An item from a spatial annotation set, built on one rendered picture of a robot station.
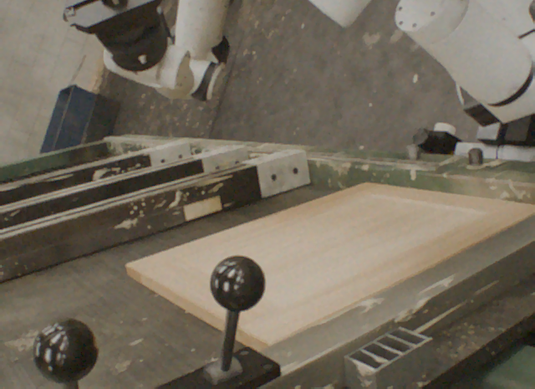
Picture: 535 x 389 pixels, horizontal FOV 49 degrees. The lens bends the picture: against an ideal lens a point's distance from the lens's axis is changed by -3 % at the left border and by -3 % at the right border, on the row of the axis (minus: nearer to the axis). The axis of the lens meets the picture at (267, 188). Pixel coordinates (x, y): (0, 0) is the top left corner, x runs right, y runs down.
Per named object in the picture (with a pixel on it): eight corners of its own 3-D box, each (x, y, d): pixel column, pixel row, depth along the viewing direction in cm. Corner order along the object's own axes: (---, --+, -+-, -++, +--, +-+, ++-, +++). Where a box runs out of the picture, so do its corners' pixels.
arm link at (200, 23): (174, 51, 124) (186, -42, 107) (230, 74, 123) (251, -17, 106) (148, 83, 117) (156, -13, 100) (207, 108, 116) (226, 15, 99)
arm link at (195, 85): (129, 79, 101) (157, 94, 121) (182, 102, 101) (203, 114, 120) (154, 22, 101) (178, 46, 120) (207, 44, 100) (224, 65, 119)
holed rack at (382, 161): (447, 166, 101) (446, 163, 101) (435, 171, 100) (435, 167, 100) (110, 137, 237) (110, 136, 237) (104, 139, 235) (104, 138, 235)
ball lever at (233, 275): (254, 389, 47) (281, 273, 39) (213, 410, 45) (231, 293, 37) (228, 355, 49) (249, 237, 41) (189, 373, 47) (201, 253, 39)
